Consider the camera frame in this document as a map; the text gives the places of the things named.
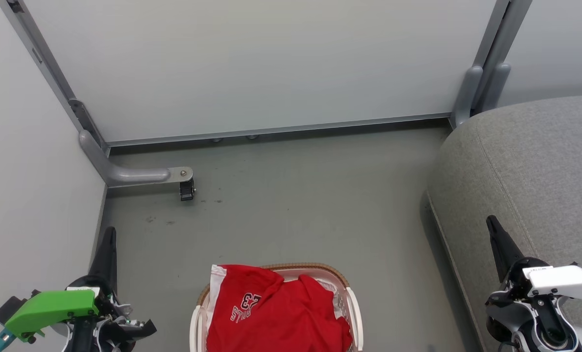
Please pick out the grey slanted partition post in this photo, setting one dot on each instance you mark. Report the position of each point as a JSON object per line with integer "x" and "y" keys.
{"x": 46, "y": 63}

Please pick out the grey rounded partition foot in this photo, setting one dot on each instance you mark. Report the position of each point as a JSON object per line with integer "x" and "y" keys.
{"x": 467, "y": 93}
{"x": 496, "y": 83}

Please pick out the black caster wheel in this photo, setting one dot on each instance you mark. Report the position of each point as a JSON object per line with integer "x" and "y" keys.
{"x": 187, "y": 190}

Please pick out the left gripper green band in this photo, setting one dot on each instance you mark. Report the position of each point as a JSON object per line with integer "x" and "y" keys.
{"x": 51, "y": 308}

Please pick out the grey double partition post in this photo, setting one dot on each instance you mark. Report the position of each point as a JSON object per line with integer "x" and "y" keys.
{"x": 503, "y": 34}

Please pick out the red jersey white number print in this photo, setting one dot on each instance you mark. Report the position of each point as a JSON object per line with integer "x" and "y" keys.
{"x": 271, "y": 318}

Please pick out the grey fabric sofa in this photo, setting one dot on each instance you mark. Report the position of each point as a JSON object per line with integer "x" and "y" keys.
{"x": 530, "y": 186}

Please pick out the black partition hinge bracket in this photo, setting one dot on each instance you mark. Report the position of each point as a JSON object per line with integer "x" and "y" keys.
{"x": 83, "y": 117}

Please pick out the grey partition bottom rail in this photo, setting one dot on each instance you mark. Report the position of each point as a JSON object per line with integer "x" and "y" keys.
{"x": 281, "y": 131}

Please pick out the grey curved partition foot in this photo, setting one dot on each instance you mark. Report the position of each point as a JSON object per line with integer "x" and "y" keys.
{"x": 129, "y": 174}

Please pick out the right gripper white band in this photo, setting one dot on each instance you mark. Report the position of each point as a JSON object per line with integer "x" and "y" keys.
{"x": 560, "y": 281}

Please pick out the white laundry basket wicker rim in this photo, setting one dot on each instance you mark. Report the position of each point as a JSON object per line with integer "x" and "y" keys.
{"x": 352, "y": 303}

